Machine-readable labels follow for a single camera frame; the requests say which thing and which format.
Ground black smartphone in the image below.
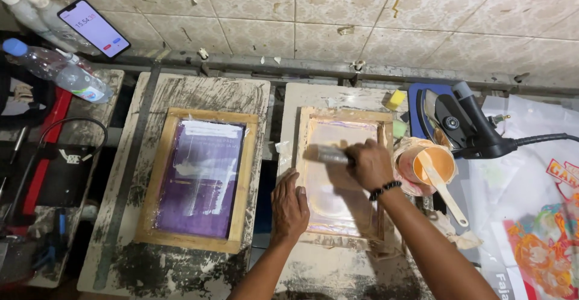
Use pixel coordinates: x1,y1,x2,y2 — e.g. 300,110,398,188
57,0,132,59

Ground black power cable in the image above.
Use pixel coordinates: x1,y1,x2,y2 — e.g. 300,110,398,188
515,132,579,147

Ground person's right hand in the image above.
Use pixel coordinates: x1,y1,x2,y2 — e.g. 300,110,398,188
346,138,395,193

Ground black heat iron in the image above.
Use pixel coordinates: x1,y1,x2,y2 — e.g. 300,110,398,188
422,81,519,159

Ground cream plastic spatula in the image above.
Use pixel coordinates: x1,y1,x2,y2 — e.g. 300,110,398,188
416,152,469,227

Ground printed white plastic sheet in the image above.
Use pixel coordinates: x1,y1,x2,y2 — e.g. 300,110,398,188
457,95,579,300

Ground black bead bracelet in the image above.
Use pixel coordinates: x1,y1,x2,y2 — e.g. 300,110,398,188
369,180,403,201

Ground clear water bottle blue cap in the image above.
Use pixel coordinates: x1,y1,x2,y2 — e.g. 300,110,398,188
2,38,114,104

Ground wooden screen frame purple mesh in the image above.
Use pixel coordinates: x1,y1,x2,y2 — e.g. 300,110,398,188
134,107,259,254

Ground person's left hand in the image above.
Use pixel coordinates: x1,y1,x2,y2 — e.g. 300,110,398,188
271,168,311,243

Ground yellow sponge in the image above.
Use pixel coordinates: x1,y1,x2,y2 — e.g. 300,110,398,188
385,89,407,111

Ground grey squeegee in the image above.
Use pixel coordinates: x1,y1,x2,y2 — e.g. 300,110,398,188
304,143,355,166

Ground stained wooden printing board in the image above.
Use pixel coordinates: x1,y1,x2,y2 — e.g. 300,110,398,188
274,82,432,300
77,72,271,299

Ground wooden screen frame orange mesh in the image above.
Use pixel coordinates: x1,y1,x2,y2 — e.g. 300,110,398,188
295,106,395,242

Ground cluttered side table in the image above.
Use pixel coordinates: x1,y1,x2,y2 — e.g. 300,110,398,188
0,67,125,289

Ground blue iron rest pad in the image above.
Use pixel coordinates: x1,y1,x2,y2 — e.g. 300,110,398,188
407,83,455,139

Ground orange ink cup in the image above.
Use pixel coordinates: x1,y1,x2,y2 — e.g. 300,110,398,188
394,137,458,196

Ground metal rail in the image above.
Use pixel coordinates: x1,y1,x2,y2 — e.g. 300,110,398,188
109,51,579,93

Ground white spray bottle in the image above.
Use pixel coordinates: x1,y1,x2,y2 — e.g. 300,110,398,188
26,0,101,56
0,0,78,54

